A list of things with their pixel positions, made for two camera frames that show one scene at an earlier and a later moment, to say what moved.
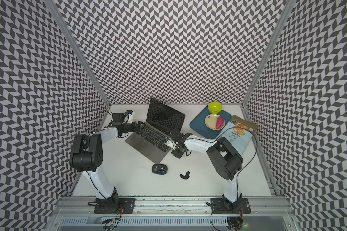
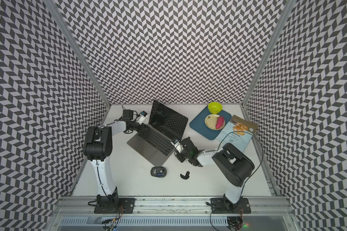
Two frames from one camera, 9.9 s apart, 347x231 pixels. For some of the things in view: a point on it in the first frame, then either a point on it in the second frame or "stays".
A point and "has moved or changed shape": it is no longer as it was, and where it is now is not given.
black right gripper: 178,155 to 181,160
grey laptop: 150,140 stays
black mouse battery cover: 187,176 stays
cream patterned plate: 210,121 stays
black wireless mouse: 159,169 has moved or changed shape
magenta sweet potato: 220,121 stays
